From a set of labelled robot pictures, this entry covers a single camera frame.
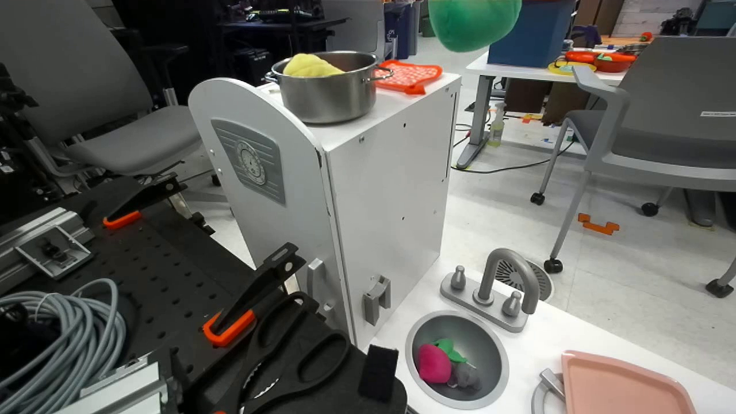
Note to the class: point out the green pea plush toy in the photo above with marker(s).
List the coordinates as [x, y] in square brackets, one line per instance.
[466, 26]

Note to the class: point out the white toy kitchen cabinet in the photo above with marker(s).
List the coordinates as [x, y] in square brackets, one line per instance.
[362, 200]

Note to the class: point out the steel cooking pot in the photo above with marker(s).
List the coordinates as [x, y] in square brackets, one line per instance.
[330, 100]

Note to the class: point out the yellow plush toy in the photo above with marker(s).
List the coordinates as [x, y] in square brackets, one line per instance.
[310, 66]

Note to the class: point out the grey toy faucet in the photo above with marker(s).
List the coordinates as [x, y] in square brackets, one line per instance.
[507, 292]

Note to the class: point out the pink plush toy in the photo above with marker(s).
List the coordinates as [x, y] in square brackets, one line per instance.
[433, 363]

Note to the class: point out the round grey sink basin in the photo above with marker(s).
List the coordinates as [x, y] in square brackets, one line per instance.
[477, 354]

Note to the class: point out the red plastic basket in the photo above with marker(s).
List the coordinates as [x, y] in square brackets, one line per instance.
[405, 76]

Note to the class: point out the small black block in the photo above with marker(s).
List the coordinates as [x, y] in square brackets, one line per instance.
[377, 373]

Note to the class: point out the near black orange clamp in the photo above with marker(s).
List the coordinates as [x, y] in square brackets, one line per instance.
[264, 286]

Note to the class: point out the black orange clamp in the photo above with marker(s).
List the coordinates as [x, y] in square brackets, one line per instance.
[132, 208]
[264, 286]

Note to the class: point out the white table background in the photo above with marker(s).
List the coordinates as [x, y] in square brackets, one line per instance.
[490, 76]

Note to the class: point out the black perforated board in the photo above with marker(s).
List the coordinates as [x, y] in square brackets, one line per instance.
[172, 274]

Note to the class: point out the far black orange clamp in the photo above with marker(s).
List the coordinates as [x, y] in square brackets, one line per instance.
[132, 208]

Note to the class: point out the orange floor piece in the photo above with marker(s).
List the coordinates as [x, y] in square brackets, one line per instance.
[594, 225]

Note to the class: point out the blue storage box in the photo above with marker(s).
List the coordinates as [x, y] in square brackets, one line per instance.
[536, 38]

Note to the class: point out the pink plastic tray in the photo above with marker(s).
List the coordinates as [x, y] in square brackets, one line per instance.
[604, 384]

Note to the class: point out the orange tray on table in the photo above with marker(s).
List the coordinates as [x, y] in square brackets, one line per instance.
[611, 63]

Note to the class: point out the grey chair left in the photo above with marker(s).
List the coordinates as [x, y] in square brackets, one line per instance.
[88, 105]

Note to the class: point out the grey chair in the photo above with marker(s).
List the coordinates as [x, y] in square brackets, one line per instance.
[671, 122]
[88, 105]

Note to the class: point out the grey chair right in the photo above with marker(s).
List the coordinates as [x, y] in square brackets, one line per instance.
[671, 122]

